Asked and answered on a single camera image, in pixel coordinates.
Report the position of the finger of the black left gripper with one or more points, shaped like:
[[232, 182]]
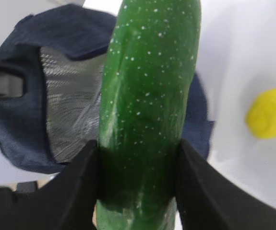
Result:
[[11, 82]]

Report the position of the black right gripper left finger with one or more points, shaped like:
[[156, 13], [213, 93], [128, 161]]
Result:
[[65, 203]]

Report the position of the green cucumber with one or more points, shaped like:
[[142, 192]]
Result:
[[150, 65]]

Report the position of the yellow lemon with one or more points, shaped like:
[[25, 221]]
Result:
[[261, 116]]

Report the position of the dark blue lunch bag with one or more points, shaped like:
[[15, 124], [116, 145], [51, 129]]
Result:
[[56, 55]]

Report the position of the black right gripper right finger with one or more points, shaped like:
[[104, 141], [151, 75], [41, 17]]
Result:
[[208, 201]]

